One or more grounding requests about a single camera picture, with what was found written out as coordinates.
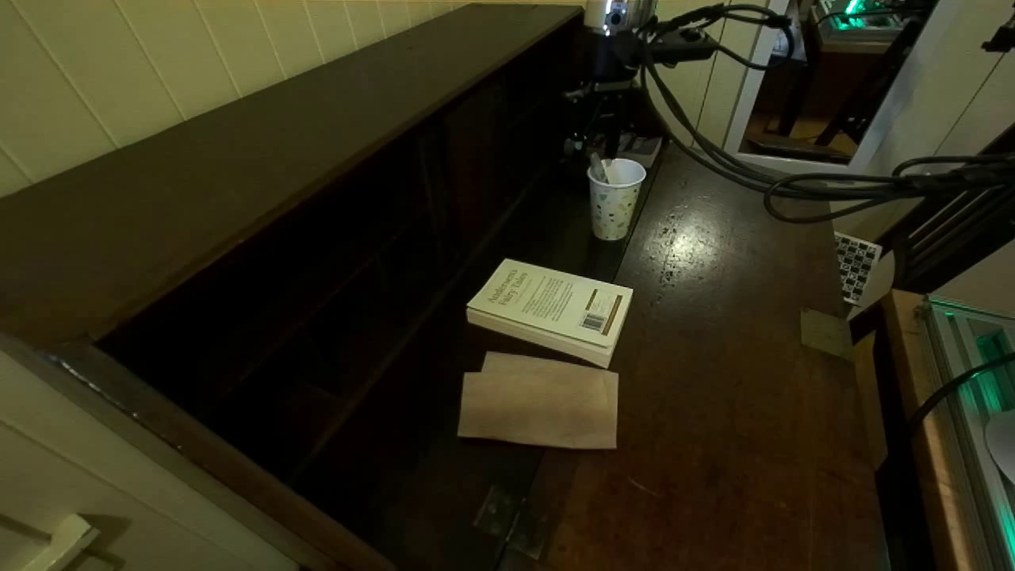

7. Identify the dark wooden secretary desk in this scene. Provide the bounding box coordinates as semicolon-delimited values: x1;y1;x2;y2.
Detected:
0;0;899;571

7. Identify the white cabinet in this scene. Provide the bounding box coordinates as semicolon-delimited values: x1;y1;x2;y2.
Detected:
0;347;304;571

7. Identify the black cable on device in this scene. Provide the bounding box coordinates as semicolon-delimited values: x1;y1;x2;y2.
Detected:
915;353;1015;424

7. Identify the dark hardcover book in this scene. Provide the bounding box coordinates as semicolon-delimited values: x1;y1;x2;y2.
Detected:
621;130;668;171

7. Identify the white paperback book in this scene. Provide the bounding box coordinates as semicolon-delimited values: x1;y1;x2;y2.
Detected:
462;253;637;371

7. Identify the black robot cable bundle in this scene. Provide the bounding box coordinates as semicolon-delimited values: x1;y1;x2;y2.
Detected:
632;0;1015;229

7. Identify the dark wooden slatted frame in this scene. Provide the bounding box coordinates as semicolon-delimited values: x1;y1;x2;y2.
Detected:
883;187;1015;298

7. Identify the small paper note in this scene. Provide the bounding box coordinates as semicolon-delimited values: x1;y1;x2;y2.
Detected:
798;308;856;361

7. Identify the light wooden side table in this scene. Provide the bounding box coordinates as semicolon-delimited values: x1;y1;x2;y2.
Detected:
877;290;979;571

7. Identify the white dotted paper cup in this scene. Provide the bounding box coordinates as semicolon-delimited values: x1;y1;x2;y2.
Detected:
585;155;649;243

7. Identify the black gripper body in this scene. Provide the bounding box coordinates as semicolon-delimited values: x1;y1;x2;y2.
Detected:
585;22;652;111

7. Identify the metal desk hinge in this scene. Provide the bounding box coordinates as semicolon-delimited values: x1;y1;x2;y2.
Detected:
470;481;551;564

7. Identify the green lit aluminium frame device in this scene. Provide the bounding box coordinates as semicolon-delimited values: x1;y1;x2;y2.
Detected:
918;295;1015;571

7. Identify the white perforated plastic seat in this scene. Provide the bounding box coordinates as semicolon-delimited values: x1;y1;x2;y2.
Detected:
832;229;902;319

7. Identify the white framed mirror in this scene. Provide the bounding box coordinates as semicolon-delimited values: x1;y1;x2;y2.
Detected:
722;0;944;187

